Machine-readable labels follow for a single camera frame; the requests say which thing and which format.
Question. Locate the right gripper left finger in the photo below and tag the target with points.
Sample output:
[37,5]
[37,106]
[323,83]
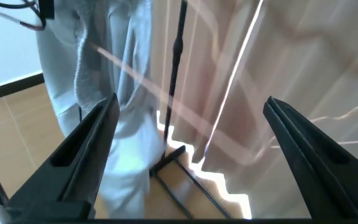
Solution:
[85,149]

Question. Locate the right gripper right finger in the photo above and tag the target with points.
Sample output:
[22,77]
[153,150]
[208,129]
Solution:
[328,168]

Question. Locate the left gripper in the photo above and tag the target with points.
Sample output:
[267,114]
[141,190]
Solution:
[47,9]

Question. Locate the pale grey shorts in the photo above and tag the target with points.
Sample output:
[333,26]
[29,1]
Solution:
[129,161]

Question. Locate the pink clothes hanger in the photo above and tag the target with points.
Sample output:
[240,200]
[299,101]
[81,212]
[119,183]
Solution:
[222,140]

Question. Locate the black clothes rack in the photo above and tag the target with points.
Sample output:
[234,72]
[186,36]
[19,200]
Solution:
[177,49]

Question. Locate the beige curtain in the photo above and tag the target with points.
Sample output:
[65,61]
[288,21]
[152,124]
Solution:
[306,62]

